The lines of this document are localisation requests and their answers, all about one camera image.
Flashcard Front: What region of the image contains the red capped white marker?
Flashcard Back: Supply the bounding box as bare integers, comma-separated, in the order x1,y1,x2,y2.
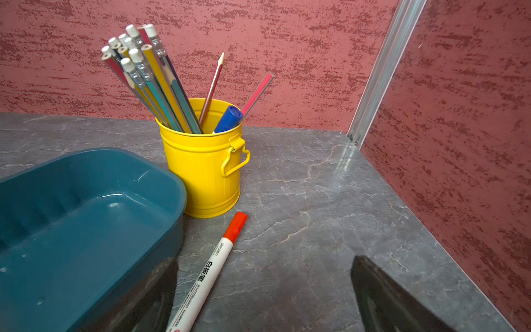
167,212,248,331

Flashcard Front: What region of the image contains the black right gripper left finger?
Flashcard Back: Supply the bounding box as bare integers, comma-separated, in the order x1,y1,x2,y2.
81,258,178,331

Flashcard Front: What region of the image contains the bundle of pencils with erasers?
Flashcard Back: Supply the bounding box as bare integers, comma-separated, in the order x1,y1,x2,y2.
101,24,203,134

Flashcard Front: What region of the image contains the teal plastic storage box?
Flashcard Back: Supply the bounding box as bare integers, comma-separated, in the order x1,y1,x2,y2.
1,148,187,331

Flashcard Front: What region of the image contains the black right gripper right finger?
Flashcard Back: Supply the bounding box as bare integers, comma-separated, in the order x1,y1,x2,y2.
351,255,454,331

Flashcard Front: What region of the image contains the pink pencil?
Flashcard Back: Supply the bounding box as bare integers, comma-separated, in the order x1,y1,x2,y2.
241,73,274,118

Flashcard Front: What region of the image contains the yellow metal pencil bucket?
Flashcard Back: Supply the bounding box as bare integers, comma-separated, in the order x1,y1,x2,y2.
159,99,250,219

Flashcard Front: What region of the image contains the blue marker in bucket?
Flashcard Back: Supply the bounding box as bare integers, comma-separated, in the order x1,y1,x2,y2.
214,106,243,134

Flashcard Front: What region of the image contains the red sharpened pencil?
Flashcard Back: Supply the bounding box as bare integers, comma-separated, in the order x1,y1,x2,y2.
199,51,225,126

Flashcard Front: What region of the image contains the right aluminium corner post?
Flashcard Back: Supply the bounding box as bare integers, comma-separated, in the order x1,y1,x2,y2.
347,0,427,149

